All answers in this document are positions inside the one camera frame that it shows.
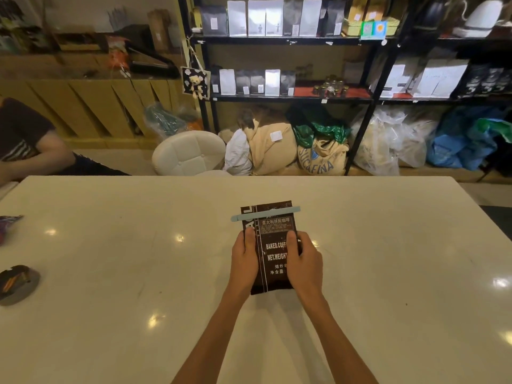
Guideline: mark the person's left hand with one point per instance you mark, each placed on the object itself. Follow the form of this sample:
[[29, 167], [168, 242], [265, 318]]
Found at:
[[244, 267]]

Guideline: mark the person's right hand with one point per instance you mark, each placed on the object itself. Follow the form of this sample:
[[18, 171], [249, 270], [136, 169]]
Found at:
[[306, 271]]

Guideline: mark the black coffee bag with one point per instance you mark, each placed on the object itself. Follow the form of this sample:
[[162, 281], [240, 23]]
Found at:
[[276, 231]]

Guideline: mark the light blue sealing clip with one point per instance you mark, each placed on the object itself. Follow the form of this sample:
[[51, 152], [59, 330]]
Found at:
[[256, 215]]

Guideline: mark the black metal shelf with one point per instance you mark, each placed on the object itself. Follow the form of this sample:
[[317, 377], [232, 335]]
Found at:
[[432, 100], [280, 39]]

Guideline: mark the person's left forearm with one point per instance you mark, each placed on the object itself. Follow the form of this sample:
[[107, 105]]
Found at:
[[212, 339]]

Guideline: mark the person's right forearm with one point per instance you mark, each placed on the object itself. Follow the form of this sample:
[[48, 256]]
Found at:
[[340, 343]]

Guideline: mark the red shelf liner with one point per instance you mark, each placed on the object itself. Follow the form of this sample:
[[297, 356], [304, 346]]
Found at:
[[362, 93]]

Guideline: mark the printed burlap sack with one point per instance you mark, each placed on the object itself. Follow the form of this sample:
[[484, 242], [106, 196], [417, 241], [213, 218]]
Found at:
[[324, 157]]

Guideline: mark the white cloth sack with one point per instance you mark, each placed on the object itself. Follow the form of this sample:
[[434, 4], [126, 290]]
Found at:
[[238, 151]]

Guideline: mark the green plastic sack liner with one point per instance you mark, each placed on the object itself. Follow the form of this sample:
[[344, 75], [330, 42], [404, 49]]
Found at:
[[306, 133]]

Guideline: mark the clear plastic bag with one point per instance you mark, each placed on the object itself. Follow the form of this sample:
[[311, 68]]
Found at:
[[376, 147], [412, 141]]

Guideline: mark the clear bag with teal contents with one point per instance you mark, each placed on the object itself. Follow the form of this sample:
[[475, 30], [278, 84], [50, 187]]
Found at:
[[164, 121]]

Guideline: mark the cluster of small glass jars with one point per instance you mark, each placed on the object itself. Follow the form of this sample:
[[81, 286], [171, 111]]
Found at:
[[330, 89]]

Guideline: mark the blue plastic bag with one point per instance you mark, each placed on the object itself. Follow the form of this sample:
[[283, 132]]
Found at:
[[446, 147]]

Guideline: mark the row of small standing pouches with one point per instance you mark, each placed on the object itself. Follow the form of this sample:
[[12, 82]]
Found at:
[[272, 81]]

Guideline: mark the black tote bag with bear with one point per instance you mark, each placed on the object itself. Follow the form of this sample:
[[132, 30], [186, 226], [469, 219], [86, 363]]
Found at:
[[194, 83]]

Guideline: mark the white paper bag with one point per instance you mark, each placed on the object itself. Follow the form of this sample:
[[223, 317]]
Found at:
[[396, 81], [430, 79], [452, 77]]

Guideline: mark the black heat sealer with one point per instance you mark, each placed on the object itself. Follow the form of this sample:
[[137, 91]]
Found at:
[[154, 69]]

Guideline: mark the grey pouch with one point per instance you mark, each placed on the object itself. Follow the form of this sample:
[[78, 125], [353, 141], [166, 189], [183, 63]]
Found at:
[[24, 289]]

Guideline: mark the yellow wooden panel bar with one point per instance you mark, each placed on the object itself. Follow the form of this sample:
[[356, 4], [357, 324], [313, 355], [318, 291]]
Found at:
[[80, 111]]

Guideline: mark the green plastic bag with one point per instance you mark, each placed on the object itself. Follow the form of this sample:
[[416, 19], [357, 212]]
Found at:
[[490, 125]]

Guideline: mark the orange snack packet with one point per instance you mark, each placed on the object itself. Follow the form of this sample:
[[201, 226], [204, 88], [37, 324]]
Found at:
[[119, 57]]

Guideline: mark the yellow-green tin box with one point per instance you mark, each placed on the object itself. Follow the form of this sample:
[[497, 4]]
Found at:
[[352, 28]]

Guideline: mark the row of large standing pouches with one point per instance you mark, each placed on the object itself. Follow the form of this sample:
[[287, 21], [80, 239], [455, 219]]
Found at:
[[256, 17]]

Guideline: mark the green and blue sign card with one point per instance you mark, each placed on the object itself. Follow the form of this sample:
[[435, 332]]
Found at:
[[374, 29]]

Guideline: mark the row of black printed bags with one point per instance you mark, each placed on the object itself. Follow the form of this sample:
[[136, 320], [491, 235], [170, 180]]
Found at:
[[482, 79]]

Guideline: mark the kraft paper bag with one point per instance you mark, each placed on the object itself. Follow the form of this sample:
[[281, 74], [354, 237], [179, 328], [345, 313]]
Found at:
[[375, 9], [356, 9]]

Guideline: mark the white electric kettle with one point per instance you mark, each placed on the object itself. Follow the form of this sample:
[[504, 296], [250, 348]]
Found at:
[[484, 15]]

